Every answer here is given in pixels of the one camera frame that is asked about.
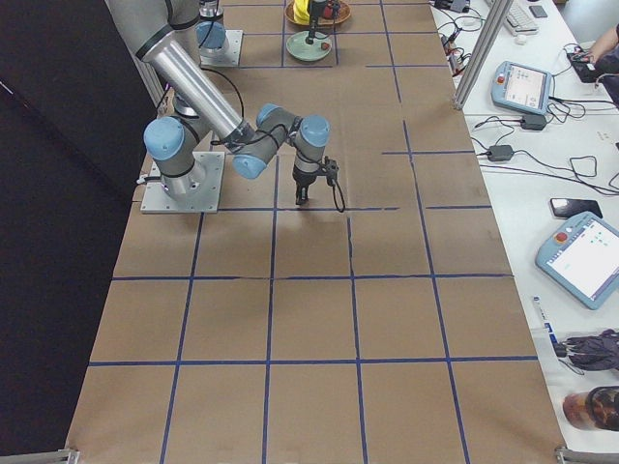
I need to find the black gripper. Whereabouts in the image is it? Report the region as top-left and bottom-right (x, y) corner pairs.
(293, 157), (339, 206)
(305, 0), (328, 44)

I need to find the light green plate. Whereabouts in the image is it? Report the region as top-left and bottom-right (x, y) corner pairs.
(285, 32), (333, 62)

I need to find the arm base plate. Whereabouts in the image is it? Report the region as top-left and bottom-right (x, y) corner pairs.
(140, 151), (225, 214)
(196, 26), (243, 67)

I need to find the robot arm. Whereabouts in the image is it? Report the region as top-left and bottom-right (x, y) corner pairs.
(196, 1), (339, 53)
(109, 1), (345, 213)

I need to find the brown wicker basket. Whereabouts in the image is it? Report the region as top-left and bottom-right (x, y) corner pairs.
(284, 1), (351, 26)

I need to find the left teach pendant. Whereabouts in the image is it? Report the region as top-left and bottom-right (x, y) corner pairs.
(490, 61), (552, 115)

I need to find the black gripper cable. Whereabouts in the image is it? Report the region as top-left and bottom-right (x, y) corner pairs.
(202, 67), (346, 213)

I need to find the black smartphone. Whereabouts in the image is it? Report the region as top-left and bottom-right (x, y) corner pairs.
(549, 197), (604, 219)

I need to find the yellow banana bunch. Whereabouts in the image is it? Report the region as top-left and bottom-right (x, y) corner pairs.
(292, 0), (310, 25)

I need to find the dark folded umbrella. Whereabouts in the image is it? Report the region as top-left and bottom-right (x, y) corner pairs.
(553, 329), (618, 371)

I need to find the black power brick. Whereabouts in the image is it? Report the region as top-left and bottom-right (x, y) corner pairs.
(519, 114), (547, 131)
(486, 144), (514, 162)

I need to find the person hand at desk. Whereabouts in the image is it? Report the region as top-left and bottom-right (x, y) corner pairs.
(583, 40), (614, 64)

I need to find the white keyboard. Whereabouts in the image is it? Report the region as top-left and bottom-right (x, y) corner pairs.
(504, 0), (539, 36)

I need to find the teach pendant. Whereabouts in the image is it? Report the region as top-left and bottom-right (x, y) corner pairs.
(490, 61), (552, 115)
(535, 212), (618, 309)

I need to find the amber glass jar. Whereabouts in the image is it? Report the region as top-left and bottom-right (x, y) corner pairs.
(562, 386), (618, 431)

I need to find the right teach pendant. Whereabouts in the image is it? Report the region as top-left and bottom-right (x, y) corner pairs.
(535, 212), (618, 309)

